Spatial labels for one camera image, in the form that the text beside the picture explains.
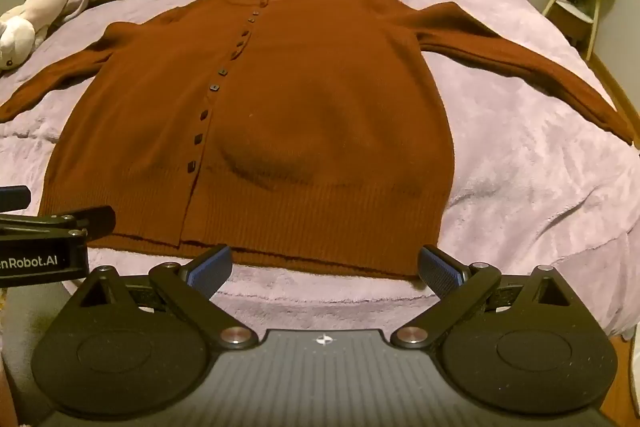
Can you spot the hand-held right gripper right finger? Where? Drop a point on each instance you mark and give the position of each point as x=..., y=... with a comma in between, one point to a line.
x=440, y=272

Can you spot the purple bed sheet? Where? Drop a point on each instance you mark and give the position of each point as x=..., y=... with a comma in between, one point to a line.
x=525, y=207

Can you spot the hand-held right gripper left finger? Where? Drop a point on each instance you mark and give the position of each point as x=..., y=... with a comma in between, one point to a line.
x=212, y=269

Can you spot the white plush toy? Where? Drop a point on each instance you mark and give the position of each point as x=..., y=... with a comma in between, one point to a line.
x=45, y=2

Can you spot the brown knit cardigan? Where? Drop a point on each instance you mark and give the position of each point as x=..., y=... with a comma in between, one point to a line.
x=300, y=107

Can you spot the yellow side table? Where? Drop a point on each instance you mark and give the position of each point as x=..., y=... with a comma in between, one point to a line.
x=575, y=14

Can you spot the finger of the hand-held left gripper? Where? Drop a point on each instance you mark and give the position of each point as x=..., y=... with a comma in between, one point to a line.
x=75, y=221
x=14, y=199

